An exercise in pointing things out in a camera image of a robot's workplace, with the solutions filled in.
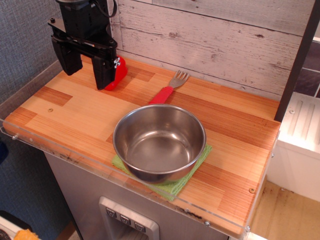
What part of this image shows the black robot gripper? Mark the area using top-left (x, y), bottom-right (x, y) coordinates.
top-left (48, 0), bottom-right (118, 90)

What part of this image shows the red bell pepper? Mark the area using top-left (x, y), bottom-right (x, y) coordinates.
top-left (104, 56), bottom-right (128, 91)

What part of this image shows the silver metal bowl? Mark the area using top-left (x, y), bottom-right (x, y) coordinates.
top-left (113, 104), bottom-right (207, 185)

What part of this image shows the clear acrylic guard strip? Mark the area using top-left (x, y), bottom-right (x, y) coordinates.
top-left (1, 120), bottom-right (250, 239)

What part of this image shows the grey toy fridge cabinet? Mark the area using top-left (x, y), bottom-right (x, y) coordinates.
top-left (45, 153), bottom-right (228, 240)

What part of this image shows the green cloth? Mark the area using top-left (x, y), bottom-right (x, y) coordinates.
top-left (111, 144), bottom-right (213, 202)

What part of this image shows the yellow object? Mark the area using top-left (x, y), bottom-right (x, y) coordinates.
top-left (13, 229), bottom-right (39, 240)

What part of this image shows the white toy sink unit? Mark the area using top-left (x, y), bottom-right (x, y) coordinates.
top-left (266, 36), bottom-right (320, 202)

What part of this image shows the black cable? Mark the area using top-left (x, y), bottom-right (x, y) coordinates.
top-left (88, 0), bottom-right (118, 19)

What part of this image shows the red handled metal fork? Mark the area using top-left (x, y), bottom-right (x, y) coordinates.
top-left (149, 70), bottom-right (190, 105)

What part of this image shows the dark vertical post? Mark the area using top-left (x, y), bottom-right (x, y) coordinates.
top-left (274, 0), bottom-right (320, 122)

